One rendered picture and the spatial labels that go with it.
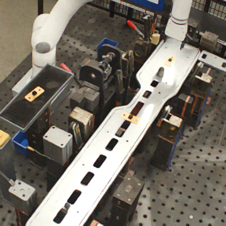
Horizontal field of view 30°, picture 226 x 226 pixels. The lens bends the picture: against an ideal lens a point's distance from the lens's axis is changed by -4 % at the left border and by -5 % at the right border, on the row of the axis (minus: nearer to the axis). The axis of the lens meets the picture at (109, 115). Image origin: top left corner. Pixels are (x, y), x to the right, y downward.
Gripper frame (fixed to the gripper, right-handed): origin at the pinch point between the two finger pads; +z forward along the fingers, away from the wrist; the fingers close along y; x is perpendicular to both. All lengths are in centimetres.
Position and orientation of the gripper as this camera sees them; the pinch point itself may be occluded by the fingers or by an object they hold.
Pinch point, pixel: (173, 43)
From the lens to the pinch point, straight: 217.4
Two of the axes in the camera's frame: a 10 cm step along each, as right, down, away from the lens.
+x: 4.8, -6.3, 6.1
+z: -0.9, 6.6, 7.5
